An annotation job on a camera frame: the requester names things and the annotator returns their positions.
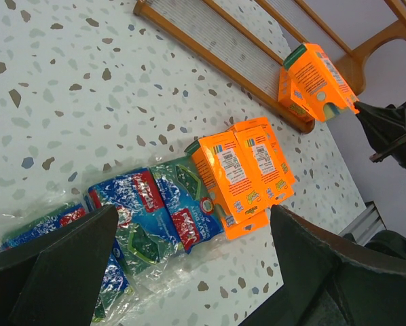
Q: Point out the wooden shelf rack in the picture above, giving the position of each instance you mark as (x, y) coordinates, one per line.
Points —
(221, 40)

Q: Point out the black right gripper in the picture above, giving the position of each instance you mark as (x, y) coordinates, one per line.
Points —
(385, 129)

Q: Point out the orange box under left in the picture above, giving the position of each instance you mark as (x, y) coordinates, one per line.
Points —
(235, 230)

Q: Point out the blue sponge pack middle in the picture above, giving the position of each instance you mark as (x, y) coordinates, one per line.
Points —
(145, 234)

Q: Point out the orange box under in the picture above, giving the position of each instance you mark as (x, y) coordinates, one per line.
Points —
(235, 230)
(267, 127)

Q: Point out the orange sponge box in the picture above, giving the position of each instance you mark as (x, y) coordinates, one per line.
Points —
(263, 161)
(232, 185)
(324, 91)
(290, 97)

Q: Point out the orange box under right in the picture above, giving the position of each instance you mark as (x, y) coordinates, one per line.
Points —
(267, 127)

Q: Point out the blue sponge pack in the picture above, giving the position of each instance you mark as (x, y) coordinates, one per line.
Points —
(64, 237)
(145, 234)

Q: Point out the blue sponge pack left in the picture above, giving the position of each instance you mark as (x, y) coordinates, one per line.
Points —
(64, 237)

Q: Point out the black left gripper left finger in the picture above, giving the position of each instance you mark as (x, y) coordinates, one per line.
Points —
(50, 268)

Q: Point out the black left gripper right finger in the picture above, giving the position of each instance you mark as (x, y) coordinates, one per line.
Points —
(330, 279)

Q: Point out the green sponge pack right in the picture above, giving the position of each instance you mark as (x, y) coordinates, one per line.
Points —
(187, 200)

